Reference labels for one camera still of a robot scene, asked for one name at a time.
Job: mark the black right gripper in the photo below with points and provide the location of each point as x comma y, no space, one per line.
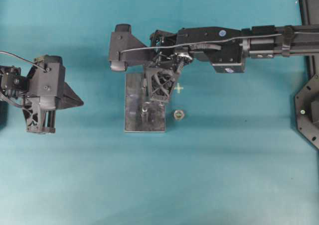
221,47

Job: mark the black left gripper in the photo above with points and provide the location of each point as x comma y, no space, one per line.
43,121

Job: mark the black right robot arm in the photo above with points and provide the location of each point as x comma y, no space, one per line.
262,42

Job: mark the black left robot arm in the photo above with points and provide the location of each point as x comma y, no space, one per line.
13,87

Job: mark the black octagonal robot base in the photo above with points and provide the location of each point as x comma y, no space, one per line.
306,107

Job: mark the rear threaded steel shaft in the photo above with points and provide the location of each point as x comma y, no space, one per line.
144,84

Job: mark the threaded steel shaft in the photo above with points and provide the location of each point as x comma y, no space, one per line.
145,114
144,84

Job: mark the front threaded steel shaft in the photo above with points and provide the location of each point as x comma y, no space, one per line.
145,114

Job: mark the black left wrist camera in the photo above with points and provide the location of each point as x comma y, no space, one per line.
46,81

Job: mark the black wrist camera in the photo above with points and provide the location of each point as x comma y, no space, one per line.
46,81
121,40

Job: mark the grey metal base plate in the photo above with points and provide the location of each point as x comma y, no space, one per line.
135,99

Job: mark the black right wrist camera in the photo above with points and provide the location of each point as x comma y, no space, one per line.
121,40

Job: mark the black frame top right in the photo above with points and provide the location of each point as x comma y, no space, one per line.
310,15

